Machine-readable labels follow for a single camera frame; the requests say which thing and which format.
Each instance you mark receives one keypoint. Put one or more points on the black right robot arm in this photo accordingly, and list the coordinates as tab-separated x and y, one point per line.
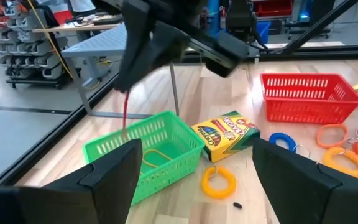
241	18

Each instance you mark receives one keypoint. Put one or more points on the grey parts bin rack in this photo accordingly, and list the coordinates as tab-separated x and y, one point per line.
26	46

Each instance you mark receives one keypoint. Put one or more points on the green plastic basket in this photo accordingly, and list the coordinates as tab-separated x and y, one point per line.
172	146

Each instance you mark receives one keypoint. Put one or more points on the wooden background desk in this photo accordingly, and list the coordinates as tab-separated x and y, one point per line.
73	27

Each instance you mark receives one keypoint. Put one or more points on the blue coil wristband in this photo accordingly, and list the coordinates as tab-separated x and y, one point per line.
272	140

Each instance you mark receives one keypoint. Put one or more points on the yellow rubber band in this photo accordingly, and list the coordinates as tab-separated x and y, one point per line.
154	150

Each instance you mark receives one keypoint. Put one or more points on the yellow coil wristband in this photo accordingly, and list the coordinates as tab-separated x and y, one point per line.
328	160
205	183

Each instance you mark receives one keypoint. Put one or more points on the red storage bin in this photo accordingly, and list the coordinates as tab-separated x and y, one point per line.
272	7

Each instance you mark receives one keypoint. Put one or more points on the red rubber band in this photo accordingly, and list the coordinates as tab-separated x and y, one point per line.
125	112

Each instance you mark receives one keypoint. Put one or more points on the yellow green Crayola crayon box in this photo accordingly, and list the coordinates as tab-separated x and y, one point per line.
225	137

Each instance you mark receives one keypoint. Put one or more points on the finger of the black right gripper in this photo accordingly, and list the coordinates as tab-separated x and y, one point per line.
169	46
135	46

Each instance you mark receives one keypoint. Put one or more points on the red plastic basket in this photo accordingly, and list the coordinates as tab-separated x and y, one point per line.
309	109

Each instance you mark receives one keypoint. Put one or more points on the orange coil wristband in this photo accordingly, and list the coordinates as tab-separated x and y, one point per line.
319	137

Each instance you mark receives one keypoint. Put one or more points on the small black object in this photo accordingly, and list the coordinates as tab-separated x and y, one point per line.
237	205

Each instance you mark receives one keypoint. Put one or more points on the blue storage bin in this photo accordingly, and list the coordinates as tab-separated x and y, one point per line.
263	31

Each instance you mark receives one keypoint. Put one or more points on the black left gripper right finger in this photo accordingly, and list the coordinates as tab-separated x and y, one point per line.
306	186

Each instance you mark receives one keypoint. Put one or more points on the grey perforated metal shelf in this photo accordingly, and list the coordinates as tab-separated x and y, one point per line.
104	43

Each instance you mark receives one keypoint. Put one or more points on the black diagonal frame strut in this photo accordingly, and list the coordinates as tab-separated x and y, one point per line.
319	28

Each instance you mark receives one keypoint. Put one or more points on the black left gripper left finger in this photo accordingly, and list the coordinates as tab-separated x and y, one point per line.
73	193

